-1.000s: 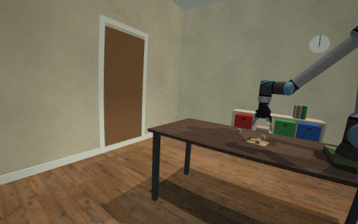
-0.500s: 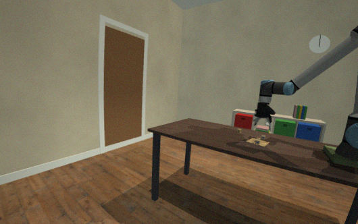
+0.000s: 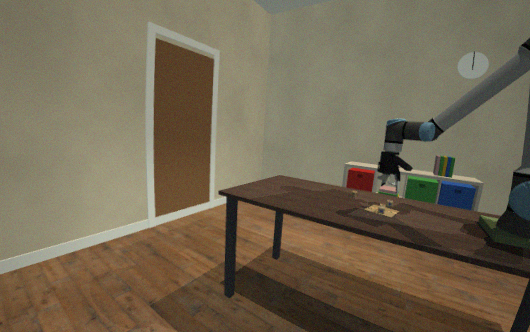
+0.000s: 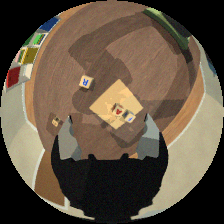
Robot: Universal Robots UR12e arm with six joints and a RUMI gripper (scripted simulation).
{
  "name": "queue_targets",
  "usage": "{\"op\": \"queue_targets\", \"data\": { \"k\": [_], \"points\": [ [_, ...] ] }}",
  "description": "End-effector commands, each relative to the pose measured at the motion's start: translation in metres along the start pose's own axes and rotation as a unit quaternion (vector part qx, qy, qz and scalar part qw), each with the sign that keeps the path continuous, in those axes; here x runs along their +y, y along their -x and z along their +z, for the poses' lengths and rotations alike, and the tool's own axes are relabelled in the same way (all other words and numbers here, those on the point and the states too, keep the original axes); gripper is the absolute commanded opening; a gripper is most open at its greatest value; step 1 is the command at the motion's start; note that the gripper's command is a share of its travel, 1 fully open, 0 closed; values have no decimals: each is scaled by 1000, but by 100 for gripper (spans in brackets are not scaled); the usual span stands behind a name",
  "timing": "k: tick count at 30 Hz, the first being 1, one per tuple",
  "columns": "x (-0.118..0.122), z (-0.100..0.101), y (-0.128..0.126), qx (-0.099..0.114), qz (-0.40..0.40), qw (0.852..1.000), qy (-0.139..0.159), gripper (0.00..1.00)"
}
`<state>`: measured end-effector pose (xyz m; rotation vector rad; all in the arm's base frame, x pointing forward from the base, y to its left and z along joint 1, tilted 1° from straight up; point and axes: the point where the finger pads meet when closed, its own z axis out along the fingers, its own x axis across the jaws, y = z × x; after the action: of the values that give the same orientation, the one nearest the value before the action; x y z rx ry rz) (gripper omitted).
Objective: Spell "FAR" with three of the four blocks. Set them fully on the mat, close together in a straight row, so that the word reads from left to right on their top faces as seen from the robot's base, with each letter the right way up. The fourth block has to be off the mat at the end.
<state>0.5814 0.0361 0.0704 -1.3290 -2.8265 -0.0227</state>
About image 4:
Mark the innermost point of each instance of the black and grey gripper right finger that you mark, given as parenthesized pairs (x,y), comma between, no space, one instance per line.
(152,149)

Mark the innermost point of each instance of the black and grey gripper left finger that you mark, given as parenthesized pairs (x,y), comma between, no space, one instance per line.
(65,151)

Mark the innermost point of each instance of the tan flat mat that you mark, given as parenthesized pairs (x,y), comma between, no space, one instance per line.
(116,93)

